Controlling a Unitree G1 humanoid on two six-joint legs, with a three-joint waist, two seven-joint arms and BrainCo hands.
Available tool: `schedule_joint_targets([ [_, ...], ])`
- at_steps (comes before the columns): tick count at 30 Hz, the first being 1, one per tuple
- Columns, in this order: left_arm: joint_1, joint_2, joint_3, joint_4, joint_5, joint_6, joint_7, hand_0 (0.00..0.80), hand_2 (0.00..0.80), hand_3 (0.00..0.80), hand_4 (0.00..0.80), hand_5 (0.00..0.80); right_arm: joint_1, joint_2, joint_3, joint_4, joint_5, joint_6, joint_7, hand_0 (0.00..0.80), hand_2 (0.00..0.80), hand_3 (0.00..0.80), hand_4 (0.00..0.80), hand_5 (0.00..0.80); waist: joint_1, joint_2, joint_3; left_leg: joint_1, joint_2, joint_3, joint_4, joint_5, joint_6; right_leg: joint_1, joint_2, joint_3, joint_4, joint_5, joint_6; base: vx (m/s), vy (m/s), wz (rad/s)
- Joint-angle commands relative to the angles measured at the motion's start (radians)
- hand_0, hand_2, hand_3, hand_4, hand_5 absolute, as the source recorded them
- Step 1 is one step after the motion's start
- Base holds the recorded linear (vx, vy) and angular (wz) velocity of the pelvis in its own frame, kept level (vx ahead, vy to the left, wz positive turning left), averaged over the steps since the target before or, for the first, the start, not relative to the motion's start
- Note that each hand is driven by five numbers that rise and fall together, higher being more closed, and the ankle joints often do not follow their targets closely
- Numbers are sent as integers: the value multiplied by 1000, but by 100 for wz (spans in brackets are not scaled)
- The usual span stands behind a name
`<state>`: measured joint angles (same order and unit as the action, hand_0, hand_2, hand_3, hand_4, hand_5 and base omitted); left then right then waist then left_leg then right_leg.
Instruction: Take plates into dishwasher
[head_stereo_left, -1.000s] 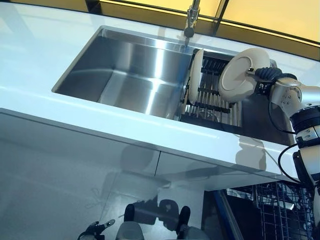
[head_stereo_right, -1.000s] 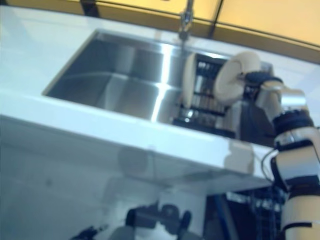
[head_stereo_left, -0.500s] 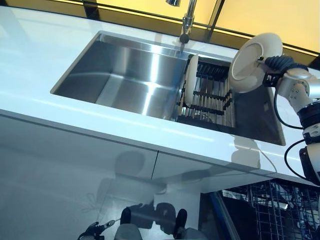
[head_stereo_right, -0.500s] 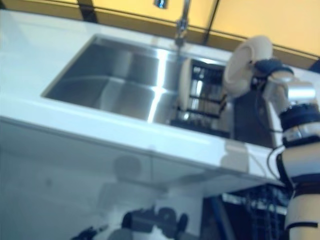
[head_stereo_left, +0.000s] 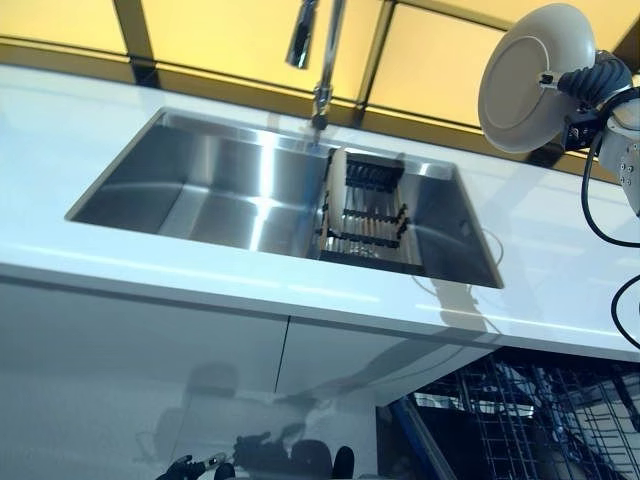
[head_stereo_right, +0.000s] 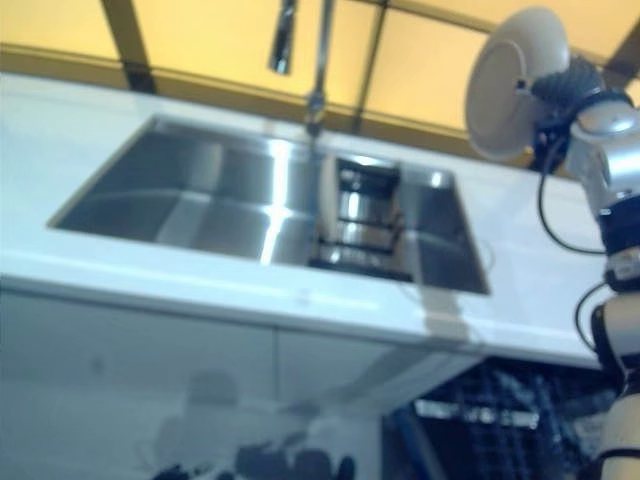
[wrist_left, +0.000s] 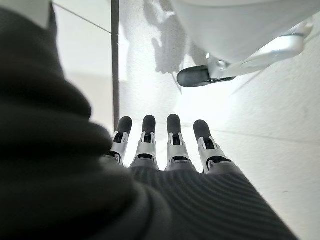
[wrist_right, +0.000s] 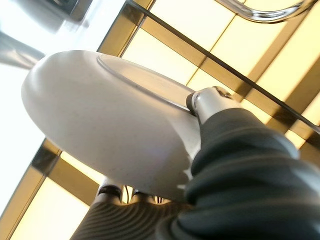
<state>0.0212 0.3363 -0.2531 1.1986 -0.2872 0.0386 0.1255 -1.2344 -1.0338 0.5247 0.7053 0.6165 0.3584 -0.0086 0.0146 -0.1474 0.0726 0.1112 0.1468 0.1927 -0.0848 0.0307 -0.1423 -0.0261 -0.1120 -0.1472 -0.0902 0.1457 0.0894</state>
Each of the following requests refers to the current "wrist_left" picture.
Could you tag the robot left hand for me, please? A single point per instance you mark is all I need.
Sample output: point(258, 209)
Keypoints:
point(75, 187)

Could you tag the dark cabinet toe kick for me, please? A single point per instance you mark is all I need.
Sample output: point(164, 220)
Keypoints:
point(115, 62)

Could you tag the white cabinet door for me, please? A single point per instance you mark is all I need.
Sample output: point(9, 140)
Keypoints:
point(85, 55)
point(87, 10)

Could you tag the black robot left foot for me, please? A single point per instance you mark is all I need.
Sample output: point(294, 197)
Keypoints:
point(192, 76)

